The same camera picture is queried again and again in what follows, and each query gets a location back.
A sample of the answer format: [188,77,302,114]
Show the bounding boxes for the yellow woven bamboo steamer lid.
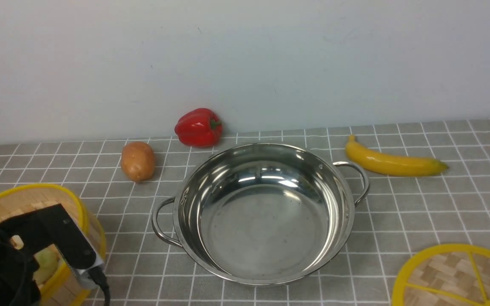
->
[391,244,490,306]

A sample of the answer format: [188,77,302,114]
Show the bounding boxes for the yellow rimmed bamboo steamer basket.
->
[0,183,107,306]

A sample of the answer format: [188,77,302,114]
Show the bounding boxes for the yellow steamed bun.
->
[33,247,60,286]

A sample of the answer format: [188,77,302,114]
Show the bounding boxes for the stainless steel pot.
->
[151,143,370,286]

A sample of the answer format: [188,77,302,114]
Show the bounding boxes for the grey checked tablecloth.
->
[0,118,490,306]

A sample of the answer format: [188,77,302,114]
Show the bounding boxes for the brown potato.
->
[120,142,156,183]

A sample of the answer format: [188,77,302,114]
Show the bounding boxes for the red bell pepper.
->
[174,108,223,147]

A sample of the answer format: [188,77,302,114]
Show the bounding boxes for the yellow banana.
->
[345,134,449,177]

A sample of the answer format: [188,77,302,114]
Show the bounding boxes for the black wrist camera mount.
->
[0,204,109,293]

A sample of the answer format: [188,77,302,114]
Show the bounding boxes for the black camera cable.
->
[88,268,111,306]

